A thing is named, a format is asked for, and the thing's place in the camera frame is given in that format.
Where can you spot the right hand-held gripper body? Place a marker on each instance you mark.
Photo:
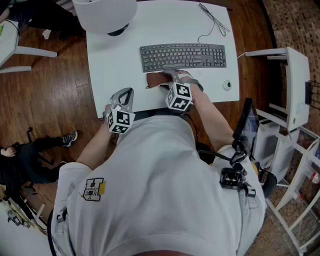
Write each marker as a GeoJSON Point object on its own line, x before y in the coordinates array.
{"type": "Point", "coordinates": [178, 96]}

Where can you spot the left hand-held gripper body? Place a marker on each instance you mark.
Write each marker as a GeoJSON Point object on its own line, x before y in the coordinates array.
{"type": "Point", "coordinates": [121, 120]}

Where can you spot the person's left forearm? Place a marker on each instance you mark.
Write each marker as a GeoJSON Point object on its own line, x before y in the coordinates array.
{"type": "Point", "coordinates": [95, 147]}

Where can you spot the white workbench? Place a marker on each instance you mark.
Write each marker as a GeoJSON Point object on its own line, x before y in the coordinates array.
{"type": "Point", "coordinates": [12, 245]}

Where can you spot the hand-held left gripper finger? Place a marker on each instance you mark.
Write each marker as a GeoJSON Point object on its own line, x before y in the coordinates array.
{"type": "Point", "coordinates": [130, 106]}
{"type": "Point", "coordinates": [115, 97]}

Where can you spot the white metal rack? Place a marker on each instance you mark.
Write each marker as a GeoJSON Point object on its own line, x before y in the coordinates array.
{"type": "Point", "coordinates": [268, 147]}

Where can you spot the white round desk grommet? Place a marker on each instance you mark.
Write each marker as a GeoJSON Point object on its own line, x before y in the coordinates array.
{"type": "Point", "coordinates": [227, 85]}

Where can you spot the white paper scrap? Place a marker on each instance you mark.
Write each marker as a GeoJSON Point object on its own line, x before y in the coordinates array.
{"type": "Point", "coordinates": [47, 33]}

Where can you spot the person's right hand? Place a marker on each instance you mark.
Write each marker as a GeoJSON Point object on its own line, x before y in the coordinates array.
{"type": "Point", "coordinates": [185, 74]}

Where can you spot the white wooden cabinet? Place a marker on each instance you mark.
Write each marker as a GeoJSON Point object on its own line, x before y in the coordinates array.
{"type": "Point", "coordinates": [297, 82]}

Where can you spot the white lamp shade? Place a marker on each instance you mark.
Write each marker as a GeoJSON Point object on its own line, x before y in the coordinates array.
{"type": "Point", "coordinates": [105, 15]}

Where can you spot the person's white shirt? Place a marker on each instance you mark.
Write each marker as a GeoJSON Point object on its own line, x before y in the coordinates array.
{"type": "Point", "coordinates": [155, 187]}

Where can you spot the person's left hand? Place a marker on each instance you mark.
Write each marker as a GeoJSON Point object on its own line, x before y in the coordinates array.
{"type": "Point", "coordinates": [107, 110]}

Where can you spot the black router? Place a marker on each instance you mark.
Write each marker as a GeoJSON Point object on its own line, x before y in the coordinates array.
{"type": "Point", "coordinates": [308, 92]}

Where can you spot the dark grey keyboard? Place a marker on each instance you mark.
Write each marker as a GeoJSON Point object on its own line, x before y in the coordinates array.
{"type": "Point", "coordinates": [182, 57]}

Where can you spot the black monitor screen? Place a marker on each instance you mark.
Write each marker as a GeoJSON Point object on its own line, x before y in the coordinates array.
{"type": "Point", "coordinates": [243, 127]}

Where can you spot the person's right forearm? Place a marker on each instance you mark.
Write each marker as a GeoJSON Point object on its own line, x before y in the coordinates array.
{"type": "Point", "coordinates": [212, 120]}

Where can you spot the white side table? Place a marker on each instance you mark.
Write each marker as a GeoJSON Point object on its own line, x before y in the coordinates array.
{"type": "Point", "coordinates": [8, 42]}

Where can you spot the black chair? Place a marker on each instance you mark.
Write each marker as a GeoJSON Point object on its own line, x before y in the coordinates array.
{"type": "Point", "coordinates": [271, 182]}

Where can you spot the brown cloth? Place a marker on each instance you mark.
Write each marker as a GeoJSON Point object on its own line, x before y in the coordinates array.
{"type": "Point", "coordinates": [157, 80]}

